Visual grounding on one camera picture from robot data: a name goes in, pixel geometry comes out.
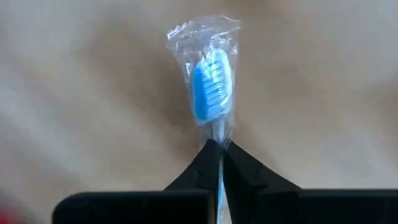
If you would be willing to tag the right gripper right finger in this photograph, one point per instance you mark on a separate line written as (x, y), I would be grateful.
(280, 208)

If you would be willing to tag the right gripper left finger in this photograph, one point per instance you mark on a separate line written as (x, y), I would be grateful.
(140, 208)

